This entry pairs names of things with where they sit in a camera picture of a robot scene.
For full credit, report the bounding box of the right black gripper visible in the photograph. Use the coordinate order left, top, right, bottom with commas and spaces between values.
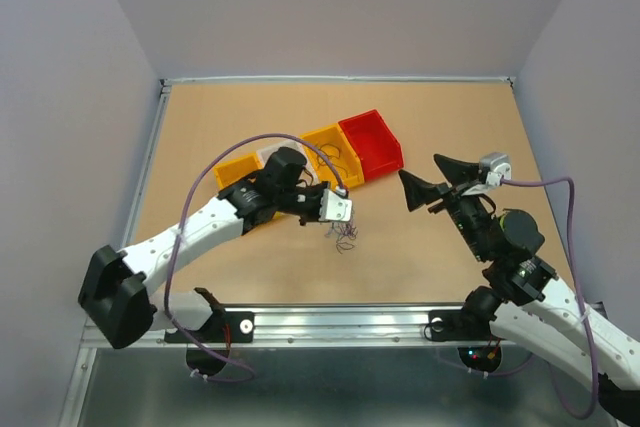
395, 153, 493, 261

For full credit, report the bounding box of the coloured wire bundle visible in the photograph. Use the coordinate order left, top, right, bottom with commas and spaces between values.
322, 219, 360, 256

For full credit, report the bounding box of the dark purple wire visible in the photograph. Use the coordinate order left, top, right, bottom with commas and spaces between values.
312, 142, 354, 178

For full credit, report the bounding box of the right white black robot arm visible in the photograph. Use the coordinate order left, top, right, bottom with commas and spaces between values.
398, 153, 639, 426

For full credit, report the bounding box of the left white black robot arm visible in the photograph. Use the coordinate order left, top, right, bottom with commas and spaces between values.
78, 147, 335, 349

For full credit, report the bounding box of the white plastic bin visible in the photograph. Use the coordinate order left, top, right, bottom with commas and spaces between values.
256, 140, 311, 168

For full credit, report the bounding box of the red plastic bin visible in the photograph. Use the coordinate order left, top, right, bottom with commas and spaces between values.
338, 109, 404, 182

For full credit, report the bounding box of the far yellow plastic bin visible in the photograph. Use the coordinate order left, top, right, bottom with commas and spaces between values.
301, 123, 365, 190

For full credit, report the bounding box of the yellow plastic bin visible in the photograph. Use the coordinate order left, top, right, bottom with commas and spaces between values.
213, 154, 286, 221
301, 123, 365, 190

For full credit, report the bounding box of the near yellow plastic bin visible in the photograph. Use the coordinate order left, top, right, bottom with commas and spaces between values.
213, 154, 286, 221

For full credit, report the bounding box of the grey metal front panel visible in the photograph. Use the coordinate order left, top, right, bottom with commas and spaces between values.
63, 347, 589, 426

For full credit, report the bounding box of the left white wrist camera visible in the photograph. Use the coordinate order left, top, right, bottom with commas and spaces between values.
319, 187, 353, 223

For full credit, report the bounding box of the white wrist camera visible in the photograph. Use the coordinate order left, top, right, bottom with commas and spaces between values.
463, 152, 512, 196
319, 187, 353, 223

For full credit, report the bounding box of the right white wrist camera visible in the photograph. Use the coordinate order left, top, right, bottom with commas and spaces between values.
463, 152, 512, 196

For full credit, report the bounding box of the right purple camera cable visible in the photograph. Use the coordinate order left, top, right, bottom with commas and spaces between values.
469, 176, 601, 421

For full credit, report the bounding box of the aluminium front rail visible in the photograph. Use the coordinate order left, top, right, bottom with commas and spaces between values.
79, 302, 606, 349

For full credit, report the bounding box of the aluminium rail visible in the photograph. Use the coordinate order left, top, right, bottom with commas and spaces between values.
79, 302, 606, 349
117, 79, 172, 250
161, 75, 515, 87

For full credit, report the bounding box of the aluminium back rail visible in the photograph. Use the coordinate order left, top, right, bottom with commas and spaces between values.
161, 75, 515, 87

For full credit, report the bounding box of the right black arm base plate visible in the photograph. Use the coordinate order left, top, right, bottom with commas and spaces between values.
423, 309, 492, 342

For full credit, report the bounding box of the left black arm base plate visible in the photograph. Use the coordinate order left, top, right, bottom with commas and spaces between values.
191, 310, 255, 344

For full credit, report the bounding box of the aluminium left side rail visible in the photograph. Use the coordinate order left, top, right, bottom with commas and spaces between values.
117, 79, 172, 250

